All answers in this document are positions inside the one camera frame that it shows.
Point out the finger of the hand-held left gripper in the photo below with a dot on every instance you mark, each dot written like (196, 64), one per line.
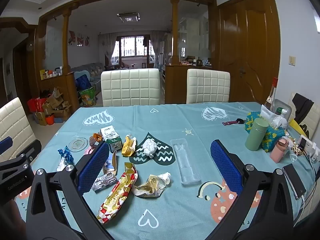
(27, 148)
(6, 145)

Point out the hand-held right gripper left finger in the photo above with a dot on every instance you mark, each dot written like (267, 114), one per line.
(92, 166)

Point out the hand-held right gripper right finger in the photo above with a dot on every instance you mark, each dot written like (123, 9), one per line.
(225, 166)

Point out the blue beige wrapper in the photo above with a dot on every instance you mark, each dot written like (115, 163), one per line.
(110, 163)

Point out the blue foil wrapper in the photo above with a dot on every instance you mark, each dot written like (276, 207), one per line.
(66, 154)

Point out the long gold red wrapper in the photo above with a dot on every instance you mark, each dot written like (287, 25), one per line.
(118, 195)

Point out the clear plastic tray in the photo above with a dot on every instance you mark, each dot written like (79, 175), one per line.
(185, 163)

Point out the white tissue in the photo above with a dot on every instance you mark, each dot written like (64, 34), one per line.
(150, 147)

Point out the cream wrapper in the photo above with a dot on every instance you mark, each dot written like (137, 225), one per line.
(152, 183)

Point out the small pink object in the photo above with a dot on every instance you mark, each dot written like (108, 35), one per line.
(88, 150)

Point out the silver foil wrapper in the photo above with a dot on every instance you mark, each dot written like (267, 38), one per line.
(105, 183)

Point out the cream quilted dining chair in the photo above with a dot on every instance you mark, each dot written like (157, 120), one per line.
(15, 122)
(130, 87)
(311, 120)
(207, 86)

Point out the round glass ashtray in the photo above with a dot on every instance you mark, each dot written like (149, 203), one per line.
(78, 143)

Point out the small orange wrapper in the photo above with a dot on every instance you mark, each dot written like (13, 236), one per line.
(96, 137)

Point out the small white wrapper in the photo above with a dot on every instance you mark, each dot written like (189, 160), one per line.
(61, 166)

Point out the green white carton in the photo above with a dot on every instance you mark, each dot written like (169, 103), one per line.
(110, 135)

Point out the orange bucket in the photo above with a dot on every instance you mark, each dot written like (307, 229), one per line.
(50, 120)

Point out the yellow wrapper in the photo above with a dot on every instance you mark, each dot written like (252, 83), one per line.
(128, 145)

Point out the green thermos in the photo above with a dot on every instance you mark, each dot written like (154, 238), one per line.
(256, 135)

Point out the red bag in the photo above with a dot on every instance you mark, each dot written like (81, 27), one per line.
(36, 105)

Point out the pile of cardboard boxes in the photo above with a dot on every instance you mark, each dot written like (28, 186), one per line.
(56, 103)

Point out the pink bottle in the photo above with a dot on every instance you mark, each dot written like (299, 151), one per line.
(279, 151)

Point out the yellow blue beaded tissue box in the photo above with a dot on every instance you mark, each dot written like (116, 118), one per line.
(273, 135)

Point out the teal printed tablecloth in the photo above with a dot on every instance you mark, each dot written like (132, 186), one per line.
(175, 205)

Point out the green printed bag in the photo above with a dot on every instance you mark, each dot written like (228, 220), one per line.
(87, 97)

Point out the black smartphone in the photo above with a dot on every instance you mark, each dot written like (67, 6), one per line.
(294, 181)

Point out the wooden low cabinet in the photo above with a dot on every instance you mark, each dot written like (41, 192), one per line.
(176, 83)
(62, 85)

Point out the yellow paper bag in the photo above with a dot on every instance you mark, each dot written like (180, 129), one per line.
(297, 127)

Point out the clear storage box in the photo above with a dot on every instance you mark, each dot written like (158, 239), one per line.
(282, 106)

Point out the glass bottle red cap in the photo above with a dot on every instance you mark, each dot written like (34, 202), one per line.
(272, 95)

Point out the blue bag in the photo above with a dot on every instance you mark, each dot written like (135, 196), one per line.
(82, 81)

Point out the white power strip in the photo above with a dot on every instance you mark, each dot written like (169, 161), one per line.
(311, 148)

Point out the grey sofa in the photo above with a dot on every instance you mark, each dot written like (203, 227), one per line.
(92, 71)

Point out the black garment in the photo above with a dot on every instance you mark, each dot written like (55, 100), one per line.
(302, 107)

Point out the sheer curtain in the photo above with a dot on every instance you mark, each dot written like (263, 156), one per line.
(153, 46)
(108, 47)

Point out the wooden door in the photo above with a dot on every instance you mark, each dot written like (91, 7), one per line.
(250, 42)

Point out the barred window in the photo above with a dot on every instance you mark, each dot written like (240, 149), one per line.
(132, 46)

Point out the white standing air conditioner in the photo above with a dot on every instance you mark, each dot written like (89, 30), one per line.
(162, 52)

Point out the ceiling lamp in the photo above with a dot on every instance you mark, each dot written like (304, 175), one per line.
(128, 17)

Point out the wall light switch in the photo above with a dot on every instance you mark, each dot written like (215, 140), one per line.
(292, 60)

